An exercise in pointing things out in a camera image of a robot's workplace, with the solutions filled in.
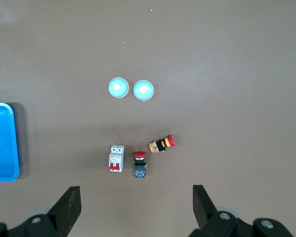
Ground brown table mat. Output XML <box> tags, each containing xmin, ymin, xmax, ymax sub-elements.
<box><xmin>0</xmin><ymin>0</ymin><xmax>296</xmax><ymax>237</ymax></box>

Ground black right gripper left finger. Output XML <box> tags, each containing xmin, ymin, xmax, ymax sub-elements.
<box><xmin>0</xmin><ymin>185</ymin><xmax>82</xmax><ymax>237</ymax></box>

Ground red mushroom emergency stop button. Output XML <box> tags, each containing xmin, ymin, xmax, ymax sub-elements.
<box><xmin>132</xmin><ymin>151</ymin><xmax>148</xmax><ymax>178</ymax></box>

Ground blue plastic tray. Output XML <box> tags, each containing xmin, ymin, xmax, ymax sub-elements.
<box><xmin>0</xmin><ymin>102</ymin><xmax>20</xmax><ymax>183</ymax></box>

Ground blue desk bell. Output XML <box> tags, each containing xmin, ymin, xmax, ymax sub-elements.
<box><xmin>108</xmin><ymin>77</ymin><xmax>128</xmax><ymax>99</ymax></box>
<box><xmin>133</xmin><ymin>79</ymin><xmax>154</xmax><ymax>101</ymax></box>

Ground white circuit breaker red switches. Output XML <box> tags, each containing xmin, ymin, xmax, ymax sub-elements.
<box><xmin>108</xmin><ymin>144</ymin><xmax>125</xmax><ymax>173</ymax></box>

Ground red orange push button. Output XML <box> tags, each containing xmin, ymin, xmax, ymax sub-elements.
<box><xmin>148</xmin><ymin>134</ymin><xmax>176</xmax><ymax>154</ymax></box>

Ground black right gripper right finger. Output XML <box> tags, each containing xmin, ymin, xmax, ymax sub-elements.
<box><xmin>188</xmin><ymin>184</ymin><xmax>296</xmax><ymax>237</ymax></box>

